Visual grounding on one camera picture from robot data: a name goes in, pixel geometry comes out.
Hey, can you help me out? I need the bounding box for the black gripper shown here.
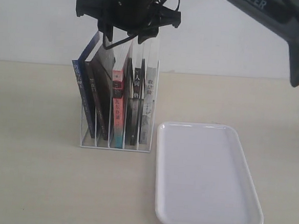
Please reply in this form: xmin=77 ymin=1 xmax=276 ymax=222
xmin=75 ymin=0 xmax=181 ymax=44

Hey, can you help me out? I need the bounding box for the blue moon cover book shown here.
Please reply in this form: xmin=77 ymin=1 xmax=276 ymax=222
xmin=72 ymin=32 xmax=100 ymax=139

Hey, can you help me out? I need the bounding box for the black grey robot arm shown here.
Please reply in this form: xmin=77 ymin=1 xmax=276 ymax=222
xmin=75 ymin=0 xmax=299 ymax=87

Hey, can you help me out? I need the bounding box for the black spine book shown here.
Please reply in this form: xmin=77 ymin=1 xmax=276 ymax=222
xmin=124 ymin=36 xmax=148 ymax=146

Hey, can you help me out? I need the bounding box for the dark brown book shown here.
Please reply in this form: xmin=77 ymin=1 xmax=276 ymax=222
xmin=85 ymin=46 xmax=115 ymax=140

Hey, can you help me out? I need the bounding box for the pink teal spine book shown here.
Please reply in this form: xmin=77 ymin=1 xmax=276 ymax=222
xmin=106 ymin=39 xmax=135 ymax=149

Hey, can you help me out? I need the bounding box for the white grey spine book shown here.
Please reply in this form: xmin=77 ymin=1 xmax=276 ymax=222
xmin=138 ymin=36 xmax=160 ymax=145

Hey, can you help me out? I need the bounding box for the white plastic tray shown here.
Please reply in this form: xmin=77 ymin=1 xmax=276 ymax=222
xmin=155 ymin=121 xmax=264 ymax=224

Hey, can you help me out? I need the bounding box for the white wire book rack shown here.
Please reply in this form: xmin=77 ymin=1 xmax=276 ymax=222
xmin=77 ymin=30 xmax=161 ymax=153

